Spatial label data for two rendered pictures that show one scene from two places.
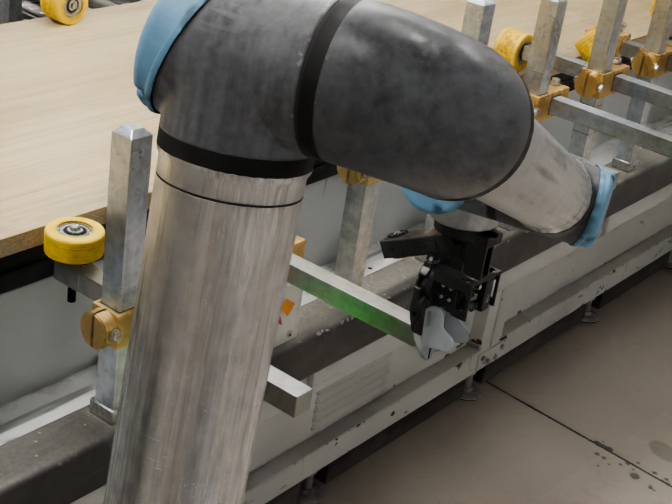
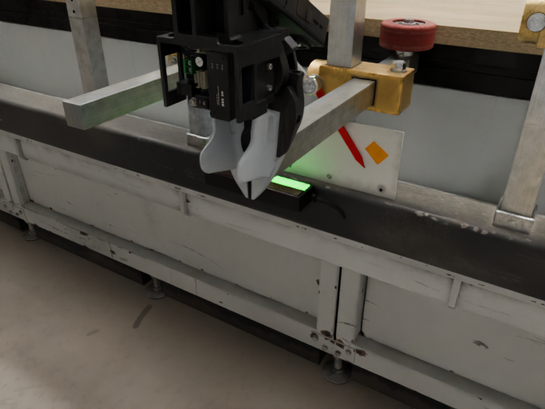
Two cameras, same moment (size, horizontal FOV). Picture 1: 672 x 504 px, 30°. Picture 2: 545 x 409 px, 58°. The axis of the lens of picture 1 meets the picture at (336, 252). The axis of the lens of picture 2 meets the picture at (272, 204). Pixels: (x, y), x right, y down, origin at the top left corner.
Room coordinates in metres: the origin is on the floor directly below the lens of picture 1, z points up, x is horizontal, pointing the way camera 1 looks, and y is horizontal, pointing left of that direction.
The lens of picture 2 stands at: (1.45, -0.54, 1.03)
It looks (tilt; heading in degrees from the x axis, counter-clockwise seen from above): 30 degrees down; 86
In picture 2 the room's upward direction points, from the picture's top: straight up
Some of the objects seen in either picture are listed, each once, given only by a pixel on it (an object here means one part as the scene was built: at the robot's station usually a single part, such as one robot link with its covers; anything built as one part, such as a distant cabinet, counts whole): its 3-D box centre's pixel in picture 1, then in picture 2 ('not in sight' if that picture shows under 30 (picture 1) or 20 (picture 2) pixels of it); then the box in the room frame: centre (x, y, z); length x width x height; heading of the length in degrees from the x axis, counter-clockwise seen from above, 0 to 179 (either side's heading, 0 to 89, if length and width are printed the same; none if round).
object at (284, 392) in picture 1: (174, 330); (194, 74); (1.39, 0.19, 0.84); 0.43 x 0.03 x 0.04; 55
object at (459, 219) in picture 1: (467, 203); not in sight; (1.45, -0.15, 1.05); 0.10 x 0.09 x 0.05; 145
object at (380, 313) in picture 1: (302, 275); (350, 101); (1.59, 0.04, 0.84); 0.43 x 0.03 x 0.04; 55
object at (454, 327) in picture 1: (449, 330); (254, 162); (1.46, -0.16, 0.86); 0.06 x 0.03 x 0.09; 55
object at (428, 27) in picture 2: not in sight; (404, 58); (1.70, 0.21, 0.85); 0.08 x 0.08 x 0.11
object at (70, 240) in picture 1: (73, 263); not in sight; (1.50, 0.35, 0.85); 0.08 x 0.08 x 0.11
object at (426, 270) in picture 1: (459, 264); (231, 28); (1.45, -0.16, 0.97); 0.09 x 0.08 x 0.12; 55
